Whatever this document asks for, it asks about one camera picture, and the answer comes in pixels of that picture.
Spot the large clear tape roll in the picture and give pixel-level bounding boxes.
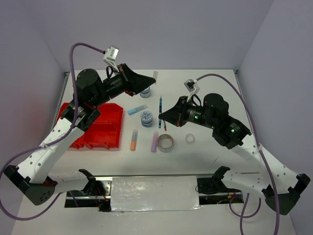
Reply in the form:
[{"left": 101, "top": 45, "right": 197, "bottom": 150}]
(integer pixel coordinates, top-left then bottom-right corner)
[{"left": 157, "top": 134, "right": 174, "bottom": 153}]

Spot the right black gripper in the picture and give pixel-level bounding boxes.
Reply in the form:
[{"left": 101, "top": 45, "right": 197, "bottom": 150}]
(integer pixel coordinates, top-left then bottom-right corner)
[{"left": 158, "top": 95, "right": 216, "bottom": 129}]

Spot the blue gel pen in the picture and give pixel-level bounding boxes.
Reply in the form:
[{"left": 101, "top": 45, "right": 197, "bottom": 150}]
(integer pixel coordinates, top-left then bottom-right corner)
[{"left": 158, "top": 95, "right": 162, "bottom": 129}]

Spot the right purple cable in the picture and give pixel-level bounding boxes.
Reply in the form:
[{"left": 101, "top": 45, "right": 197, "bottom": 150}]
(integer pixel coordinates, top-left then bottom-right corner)
[{"left": 195, "top": 73, "right": 280, "bottom": 235}]

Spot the near blue white putty jar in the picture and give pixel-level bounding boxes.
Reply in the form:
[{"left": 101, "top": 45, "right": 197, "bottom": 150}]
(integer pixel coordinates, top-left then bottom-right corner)
[{"left": 140, "top": 111, "right": 153, "bottom": 127}]

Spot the blue glue stick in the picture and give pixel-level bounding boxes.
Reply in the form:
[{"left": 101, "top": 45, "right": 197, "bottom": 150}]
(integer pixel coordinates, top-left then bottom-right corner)
[{"left": 127, "top": 104, "right": 148, "bottom": 115}]

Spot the far blue white putty jar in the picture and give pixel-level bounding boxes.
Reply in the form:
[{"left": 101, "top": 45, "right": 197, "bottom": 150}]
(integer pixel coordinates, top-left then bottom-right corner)
[{"left": 140, "top": 87, "right": 151, "bottom": 98}]

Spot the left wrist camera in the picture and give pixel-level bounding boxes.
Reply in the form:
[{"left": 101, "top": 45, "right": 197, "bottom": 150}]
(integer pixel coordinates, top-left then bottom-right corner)
[{"left": 103, "top": 45, "right": 119, "bottom": 62}]

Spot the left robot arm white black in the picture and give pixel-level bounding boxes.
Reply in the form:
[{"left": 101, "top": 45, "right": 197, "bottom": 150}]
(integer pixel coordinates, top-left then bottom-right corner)
[{"left": 4, "top": 64, "right": 156, "bottom": 206}]

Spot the blue white putty jar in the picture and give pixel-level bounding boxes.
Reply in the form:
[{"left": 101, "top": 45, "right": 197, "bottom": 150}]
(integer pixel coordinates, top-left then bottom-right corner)
[
  {"left": 140, "top": 87, "right": 151, "bottom": 98},
  {"left": 140, "top": 111, "right": 153, "bottom": 127}
]

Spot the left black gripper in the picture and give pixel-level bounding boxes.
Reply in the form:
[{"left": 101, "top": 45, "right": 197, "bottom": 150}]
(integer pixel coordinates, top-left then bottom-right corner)
[{"left": 91, "top": 63, "right": 155, "bottom": 107}]

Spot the red compartment storage bin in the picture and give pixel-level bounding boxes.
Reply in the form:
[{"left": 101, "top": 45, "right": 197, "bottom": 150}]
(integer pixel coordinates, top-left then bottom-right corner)
[{"left": 70, "top": 103, "right": 124, "bottom": 150}]

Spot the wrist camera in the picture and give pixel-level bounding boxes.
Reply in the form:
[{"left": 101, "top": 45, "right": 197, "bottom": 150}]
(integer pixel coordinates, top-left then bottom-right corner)
[
  {"left": 184, "top": 79, "right": 200, "bottom": 93},
  {"left": 103, "top": 45, "right": 119, "bottom": 62}
]

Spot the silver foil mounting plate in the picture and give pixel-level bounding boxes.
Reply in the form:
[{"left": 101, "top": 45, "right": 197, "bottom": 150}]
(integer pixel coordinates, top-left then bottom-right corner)
[{"left": 111, "top": 176, "right": 200, "bottom": 212}]

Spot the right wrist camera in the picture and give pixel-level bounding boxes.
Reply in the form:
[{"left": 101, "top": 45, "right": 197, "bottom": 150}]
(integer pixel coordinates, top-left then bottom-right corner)
[{"left": 184, "top": 79, "right": 200, "bottom": 93}]

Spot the purple glue stick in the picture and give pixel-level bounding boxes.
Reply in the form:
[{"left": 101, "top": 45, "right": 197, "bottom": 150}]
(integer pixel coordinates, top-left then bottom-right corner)
[{"left": 151, "top": 131, "right": 159, "bottom": 153}]

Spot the orange glue stick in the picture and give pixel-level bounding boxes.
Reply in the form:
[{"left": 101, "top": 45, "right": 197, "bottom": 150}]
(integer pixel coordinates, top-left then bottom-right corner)
[{"left": 130, "top": 130, "right": 138, "bottom": 151}]

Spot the small clear tape roll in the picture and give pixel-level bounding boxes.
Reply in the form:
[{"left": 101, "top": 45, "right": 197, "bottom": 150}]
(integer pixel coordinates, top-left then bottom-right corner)
[{"left": 185, "top": 133, "right": 195, "bottom": 144}]

